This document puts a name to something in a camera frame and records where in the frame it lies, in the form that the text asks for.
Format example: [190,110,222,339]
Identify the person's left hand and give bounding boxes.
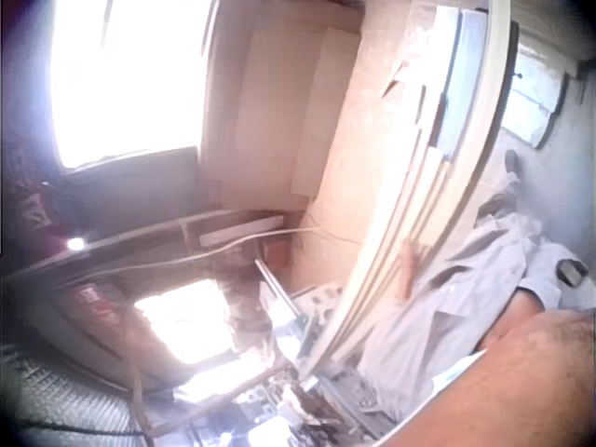
[400,239,437,300]

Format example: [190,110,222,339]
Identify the stack of pale wooden boards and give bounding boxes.
[297,0,521,387]

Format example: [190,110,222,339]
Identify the large plywood sheet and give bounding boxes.
[288,0,423,299]

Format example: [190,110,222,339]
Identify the person's legs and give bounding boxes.
[474,148,527,234]

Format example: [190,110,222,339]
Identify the metal rod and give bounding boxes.
[253,259,306,320]

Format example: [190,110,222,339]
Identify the small black object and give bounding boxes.
[557,258,589,286]

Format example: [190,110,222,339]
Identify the white power strip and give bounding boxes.
[198,215,286,249]

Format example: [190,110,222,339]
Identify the cluttered metal workbench machine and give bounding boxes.
[176,278,401,443]

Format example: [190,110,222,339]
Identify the leaning wooden panels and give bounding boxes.
[221,18,364,210]

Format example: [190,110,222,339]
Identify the bright window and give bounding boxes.
[46,0,220,169]

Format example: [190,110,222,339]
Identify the metal mesh grate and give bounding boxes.
[0,348,145,447]

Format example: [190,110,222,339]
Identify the framed pale wall panel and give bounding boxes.
[505,41,572,151]

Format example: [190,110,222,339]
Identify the white cable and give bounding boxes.
[0,226,359,283]

